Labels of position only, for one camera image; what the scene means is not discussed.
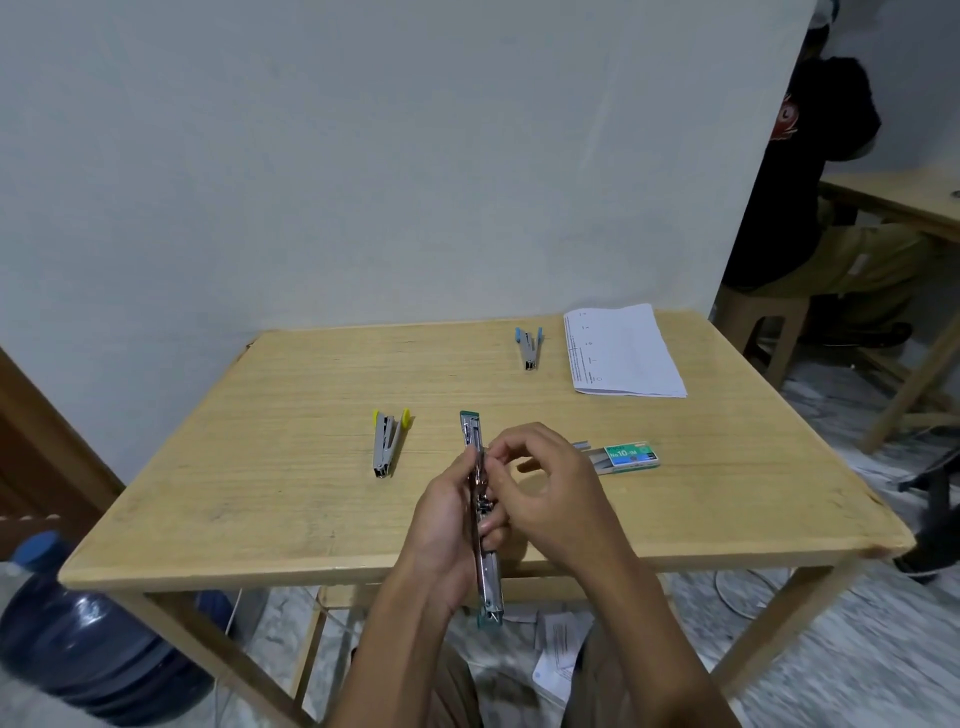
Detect person's right hand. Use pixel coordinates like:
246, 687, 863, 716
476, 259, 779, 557
486, 421, 630, 576

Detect person's left hand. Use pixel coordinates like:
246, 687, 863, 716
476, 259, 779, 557
403, 447, 514, 613

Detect teal metal stapler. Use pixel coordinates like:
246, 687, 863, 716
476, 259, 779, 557
458, 409, 506, 628

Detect person's right forearm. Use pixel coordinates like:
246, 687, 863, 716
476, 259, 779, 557
541, 541, 745, 728

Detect person's left forearm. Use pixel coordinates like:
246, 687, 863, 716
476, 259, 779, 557
321, 588, 460, 728

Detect yellow metal stapler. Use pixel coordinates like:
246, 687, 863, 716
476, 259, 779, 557
372, 408, 413, 480

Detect green staple box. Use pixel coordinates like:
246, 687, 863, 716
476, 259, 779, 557
573, 441, 662, 476

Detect blue metal stapler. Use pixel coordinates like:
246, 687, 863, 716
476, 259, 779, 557
514, 326, 545, 372

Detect white printed paper sheets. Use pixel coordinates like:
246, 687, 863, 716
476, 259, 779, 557
563, 303, 689, 399

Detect white papers under table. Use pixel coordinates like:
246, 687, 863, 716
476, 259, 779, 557
532, 610, 595, 705

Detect light wooden table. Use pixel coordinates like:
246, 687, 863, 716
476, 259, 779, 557
57, 308, 918, 728

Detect person's brown trousers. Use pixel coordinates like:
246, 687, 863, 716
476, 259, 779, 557
424, 619, 639, 728

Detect beige plastic stool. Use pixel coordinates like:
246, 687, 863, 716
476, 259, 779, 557
711, 283, 816, 392

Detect black office chair base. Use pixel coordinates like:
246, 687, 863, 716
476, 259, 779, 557
891, 448, 960, 584

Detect blue water jug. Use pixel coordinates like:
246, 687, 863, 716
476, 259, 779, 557
0, 530, 235, 728

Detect brown wooden door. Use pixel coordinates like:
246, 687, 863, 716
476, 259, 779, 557
0, 345, 126, 561

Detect wooden side table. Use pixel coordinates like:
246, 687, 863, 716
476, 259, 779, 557
817, 165, 960, 456

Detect white floor cable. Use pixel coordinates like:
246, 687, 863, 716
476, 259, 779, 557
714, 568, 798, 622

